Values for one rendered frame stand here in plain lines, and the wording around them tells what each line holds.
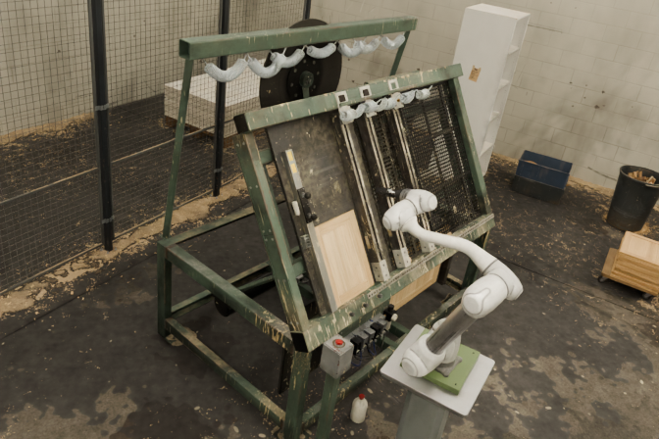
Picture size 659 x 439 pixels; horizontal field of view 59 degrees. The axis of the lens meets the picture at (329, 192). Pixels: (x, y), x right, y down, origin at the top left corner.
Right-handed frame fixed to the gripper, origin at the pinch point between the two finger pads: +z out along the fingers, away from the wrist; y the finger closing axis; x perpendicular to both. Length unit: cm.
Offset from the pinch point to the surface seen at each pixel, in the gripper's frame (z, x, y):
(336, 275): 22, 53, -12
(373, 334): 7, 75, -42
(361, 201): 32.7, 5.7, -14.3
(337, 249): 26.1, 38.3, -7.8
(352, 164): 36.3, -12.2, 0.2
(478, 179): 69, -58, -137
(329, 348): -12, 87, 0
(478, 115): 235, -177, -268
